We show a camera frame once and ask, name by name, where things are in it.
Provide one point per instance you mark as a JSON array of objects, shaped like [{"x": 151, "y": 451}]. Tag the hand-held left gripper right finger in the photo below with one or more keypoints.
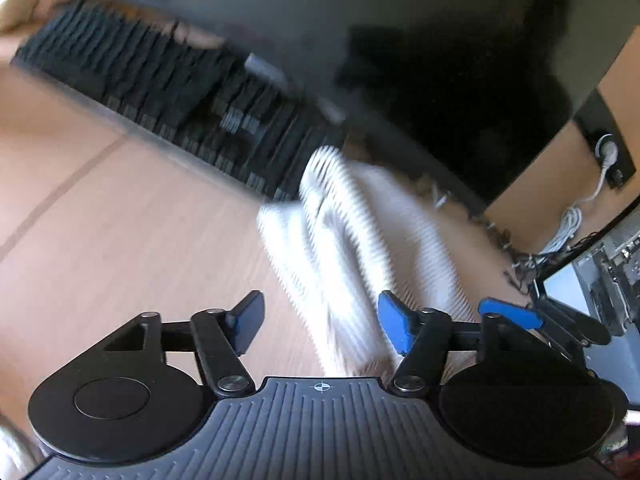
[{"x": 395, "y": 322}]

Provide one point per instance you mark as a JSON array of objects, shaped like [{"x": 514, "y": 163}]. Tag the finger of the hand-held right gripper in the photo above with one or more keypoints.
[
  {"x": 515, "y": 314},
  {"x": 575, "y": 325}
]

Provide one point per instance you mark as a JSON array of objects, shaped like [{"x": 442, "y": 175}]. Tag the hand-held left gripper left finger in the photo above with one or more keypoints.
[{"x": 248, "y": 320}]

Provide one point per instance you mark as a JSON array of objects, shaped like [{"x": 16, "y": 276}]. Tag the white striped garment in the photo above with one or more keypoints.
[{"x": 350, "y": 240}]

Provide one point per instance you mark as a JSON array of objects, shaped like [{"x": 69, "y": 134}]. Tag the black power strip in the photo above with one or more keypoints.
[{"x": 607, "y": 130}]

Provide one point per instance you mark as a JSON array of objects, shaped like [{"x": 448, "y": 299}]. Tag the black keyboard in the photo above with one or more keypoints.
[{"x": 150, "y": 85}]

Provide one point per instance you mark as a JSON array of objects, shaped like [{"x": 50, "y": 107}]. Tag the computer monitor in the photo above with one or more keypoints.
[{"x": 400, "y": 35}]

